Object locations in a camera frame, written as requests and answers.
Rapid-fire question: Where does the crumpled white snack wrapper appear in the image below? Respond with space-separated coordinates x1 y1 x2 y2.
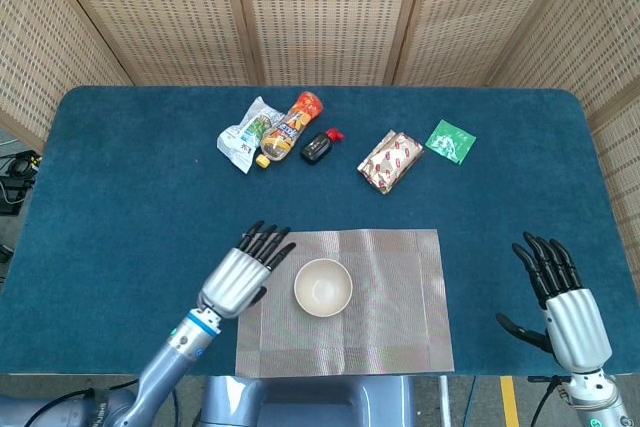
216 95 286 175

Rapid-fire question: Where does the black sauce bottle red cap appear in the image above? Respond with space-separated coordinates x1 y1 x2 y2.
300 127 345 167

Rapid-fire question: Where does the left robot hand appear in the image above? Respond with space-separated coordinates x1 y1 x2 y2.
197 220 297 320

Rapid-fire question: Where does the green sachet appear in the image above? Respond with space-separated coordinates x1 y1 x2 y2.
425 119 477 165

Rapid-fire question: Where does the black floor equipment with cables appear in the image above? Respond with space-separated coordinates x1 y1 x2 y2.
0 149 44 216

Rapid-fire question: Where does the white round bowl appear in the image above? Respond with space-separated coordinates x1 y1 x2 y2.
293 257 354 318

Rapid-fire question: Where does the gold red-print snack packet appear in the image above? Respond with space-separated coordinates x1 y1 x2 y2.
356 129 425 195

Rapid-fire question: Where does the blue cable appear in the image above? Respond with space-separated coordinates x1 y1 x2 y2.
462 375 479 427

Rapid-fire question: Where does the white table leg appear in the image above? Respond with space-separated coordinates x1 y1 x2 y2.
437 375 453 427

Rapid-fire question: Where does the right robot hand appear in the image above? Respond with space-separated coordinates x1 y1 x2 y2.
495 231 614 375

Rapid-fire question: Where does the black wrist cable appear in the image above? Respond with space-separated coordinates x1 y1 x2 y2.
527 374 564 427

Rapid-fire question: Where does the grey woven placemat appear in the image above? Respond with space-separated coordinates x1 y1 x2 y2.
234 228 455 378

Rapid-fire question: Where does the woven folding screen panel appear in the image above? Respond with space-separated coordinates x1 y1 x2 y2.
383 0 589 88
42 0 264 87
0 0 134 153
229 0 431 87
487 0 640 268

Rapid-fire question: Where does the blue-grey robot torso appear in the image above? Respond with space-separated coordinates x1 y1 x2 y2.
194 375 416 427

